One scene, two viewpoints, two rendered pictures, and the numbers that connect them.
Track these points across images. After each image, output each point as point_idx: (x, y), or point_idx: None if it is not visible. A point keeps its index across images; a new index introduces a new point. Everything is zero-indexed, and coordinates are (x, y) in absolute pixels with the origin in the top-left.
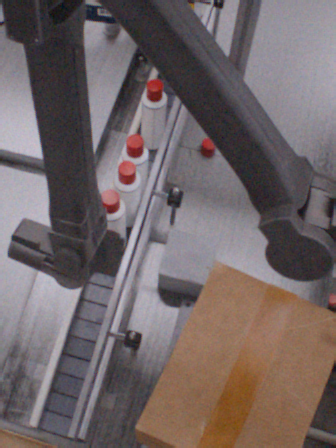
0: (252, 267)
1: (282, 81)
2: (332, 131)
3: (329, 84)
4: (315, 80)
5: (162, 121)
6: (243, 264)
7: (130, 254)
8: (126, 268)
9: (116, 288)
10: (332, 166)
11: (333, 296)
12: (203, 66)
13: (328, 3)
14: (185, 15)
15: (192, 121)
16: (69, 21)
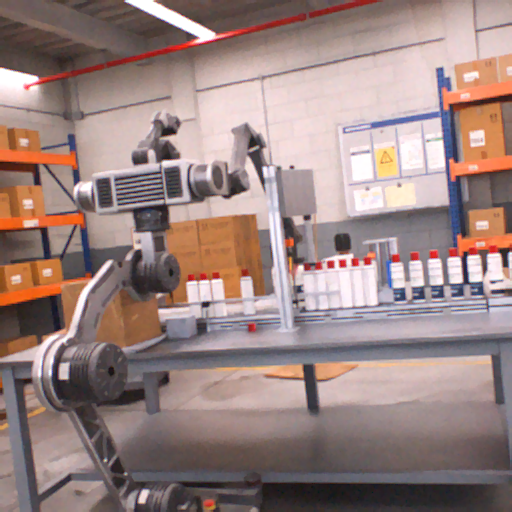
0: (180, 342)
1: (305, 333)
2: (266, 343)
3: (306, 339)
4: (309, 337)
5: (243, 292)
6: (182, 341)
7: (180, 303)
8: (174, 304)
9: (165, 304)
10: (239, 345)
11: (211, 500)
12: None
13: (392, 332)
14: None
15: (271, 327)
16: (160, 162)
